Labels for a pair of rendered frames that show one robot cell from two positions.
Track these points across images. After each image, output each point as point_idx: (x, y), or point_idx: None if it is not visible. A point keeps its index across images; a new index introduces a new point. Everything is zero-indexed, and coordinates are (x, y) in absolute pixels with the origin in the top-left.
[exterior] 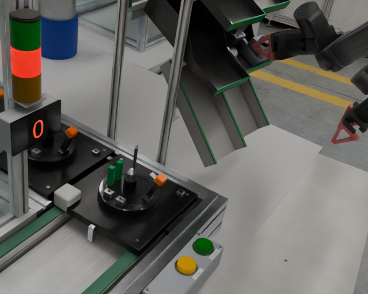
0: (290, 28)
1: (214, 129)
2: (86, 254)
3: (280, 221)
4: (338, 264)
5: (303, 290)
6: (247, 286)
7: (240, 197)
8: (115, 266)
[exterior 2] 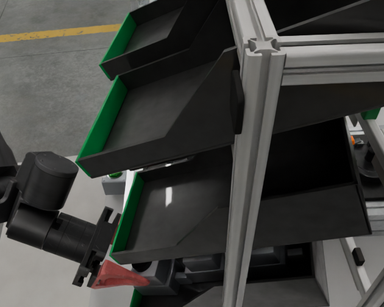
0: (101, 270)
1: None
2: None
3: (75, 298)
4: (8, 284)
5: None
6: (82, 212)
7: (128, 301)
8: None
